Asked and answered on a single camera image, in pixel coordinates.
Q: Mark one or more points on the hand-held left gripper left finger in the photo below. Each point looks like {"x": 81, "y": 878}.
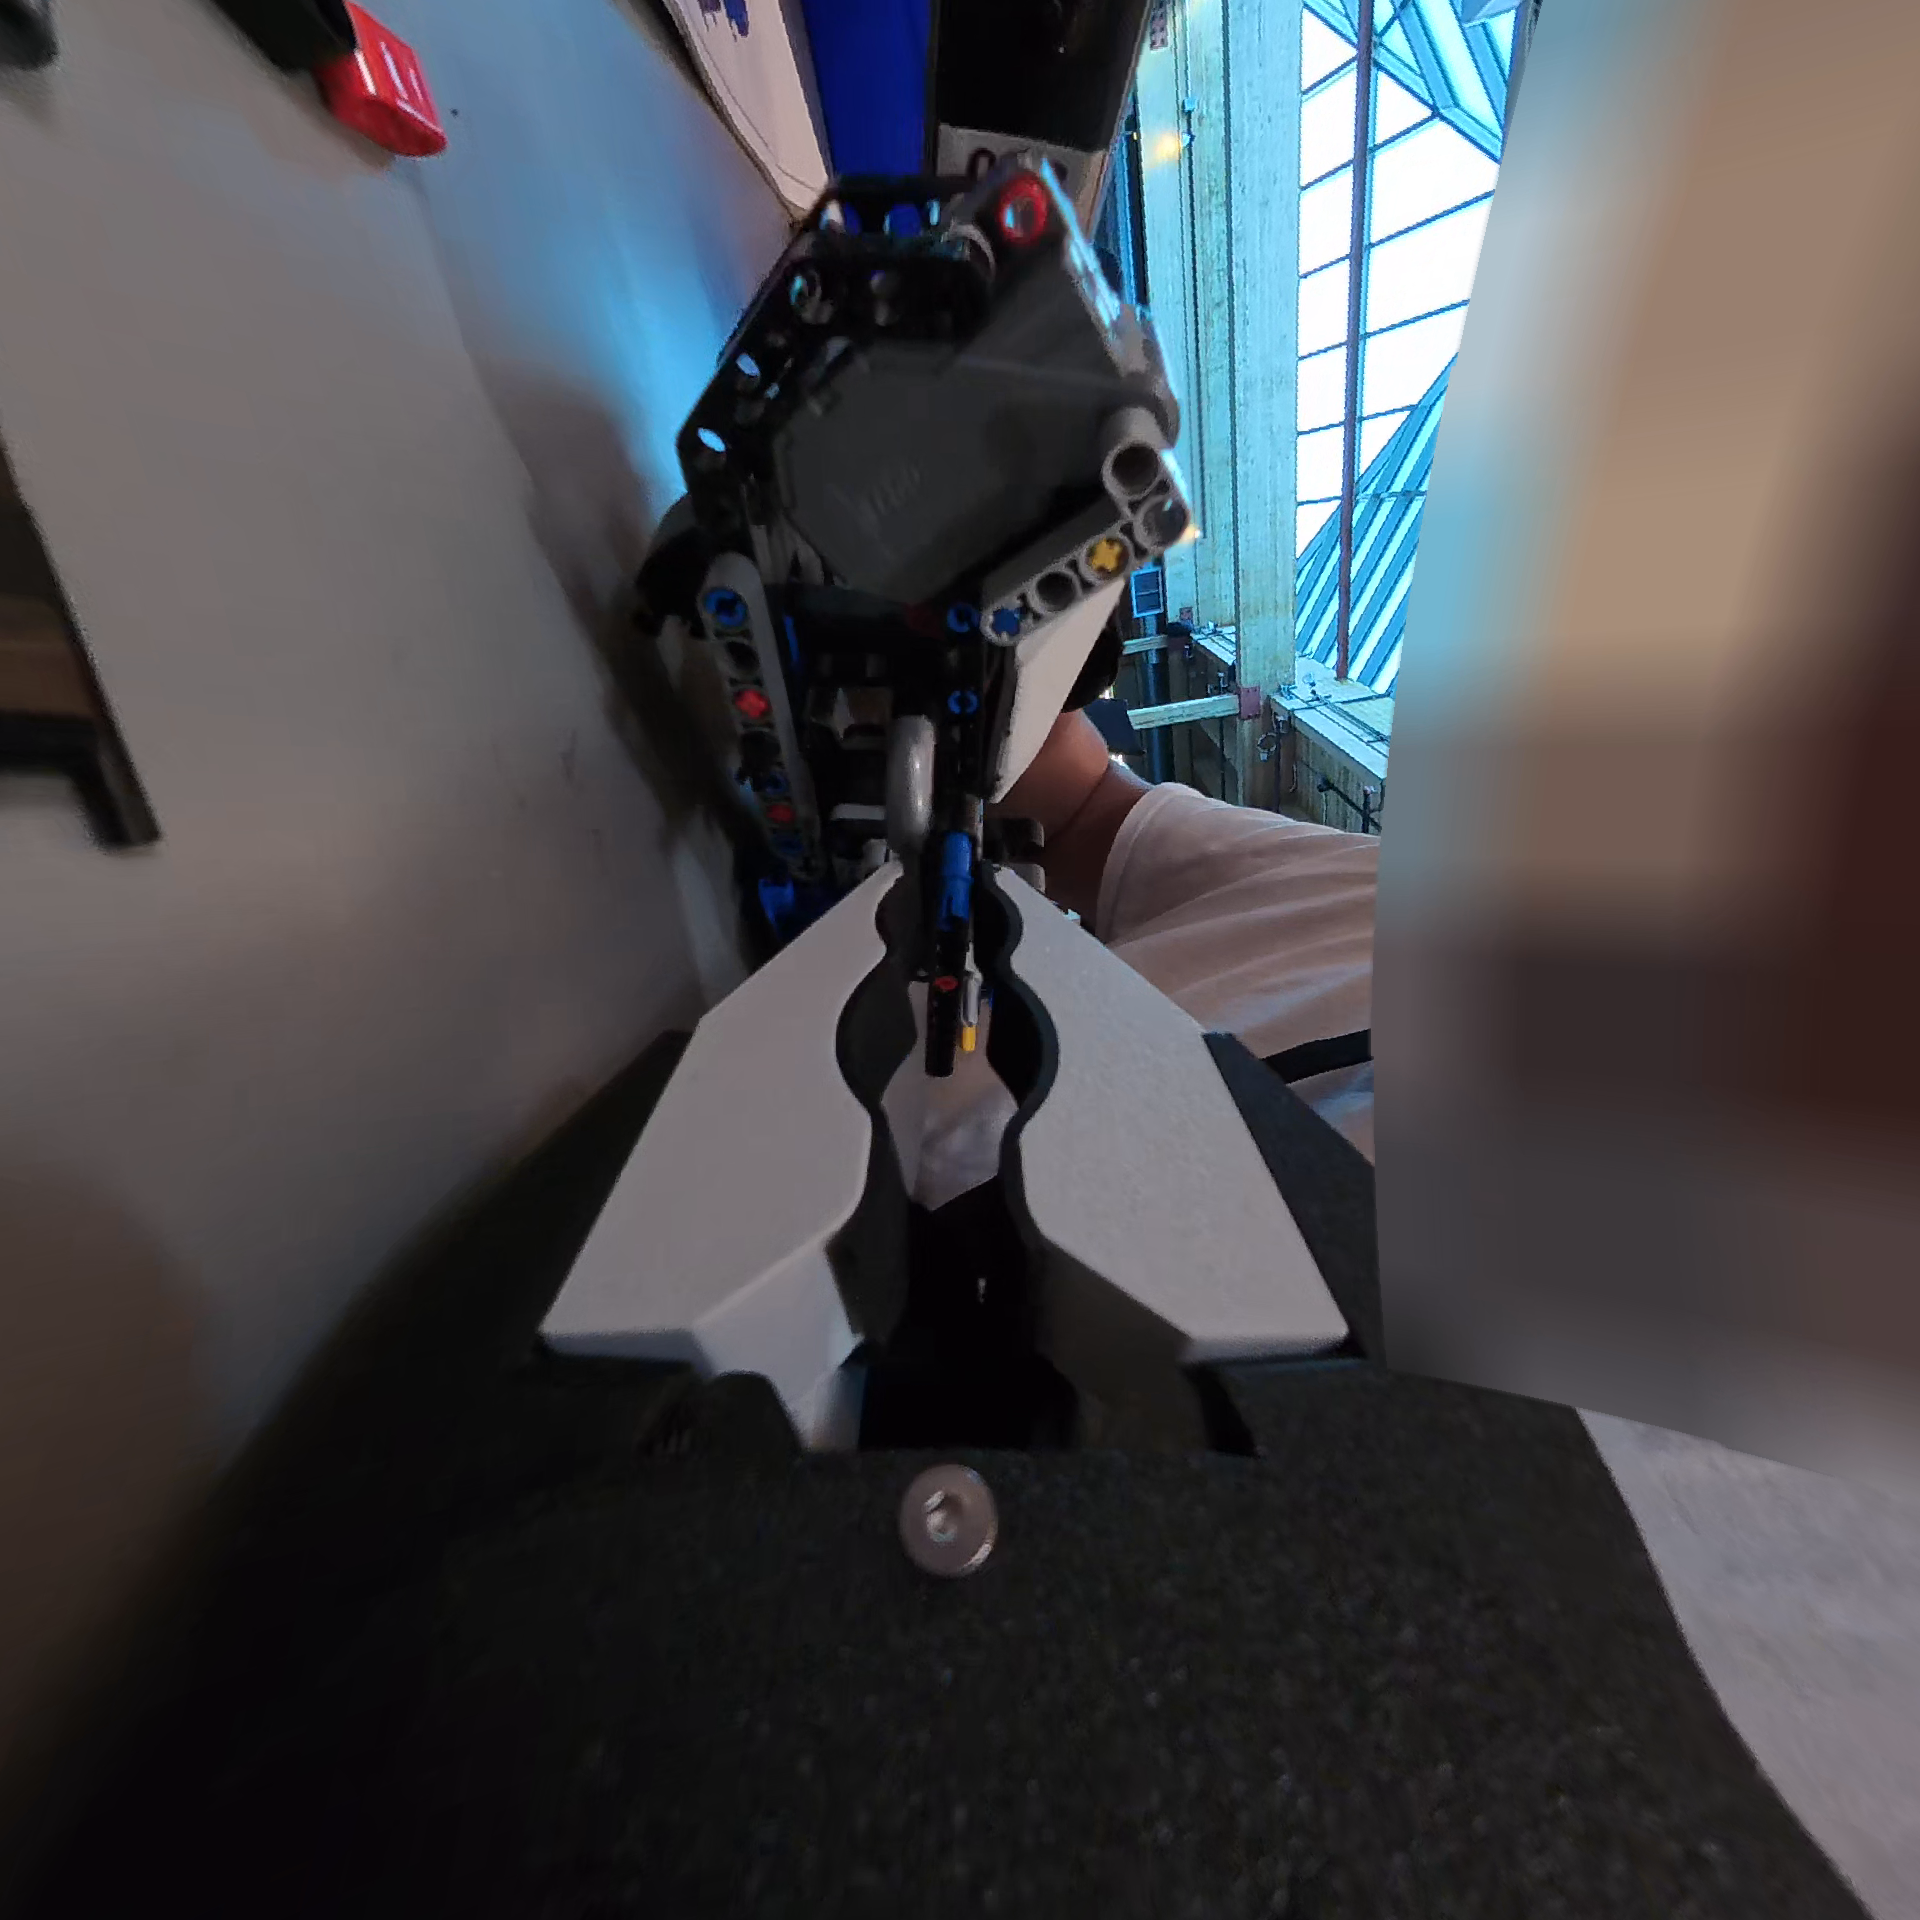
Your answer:
{"x": 721, "y": 1185}

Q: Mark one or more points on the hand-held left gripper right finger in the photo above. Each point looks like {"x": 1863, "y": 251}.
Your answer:
{"x": 1169, "y": 1185}

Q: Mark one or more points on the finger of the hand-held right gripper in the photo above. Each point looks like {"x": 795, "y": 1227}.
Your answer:
{"x": 1049, "y": 668}

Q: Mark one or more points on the lego truck chassis model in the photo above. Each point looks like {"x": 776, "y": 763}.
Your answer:
{"x": 932, "y": 436}

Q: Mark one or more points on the black lego beam red bush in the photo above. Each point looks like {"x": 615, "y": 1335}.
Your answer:
{"x": 384, "y": 83}

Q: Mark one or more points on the person's right hand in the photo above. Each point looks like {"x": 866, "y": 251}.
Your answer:
{"x": 1078, "y": 824}

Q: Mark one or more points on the blue plastic bin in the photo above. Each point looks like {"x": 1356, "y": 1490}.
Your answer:
{"x": 869, "y": 77}

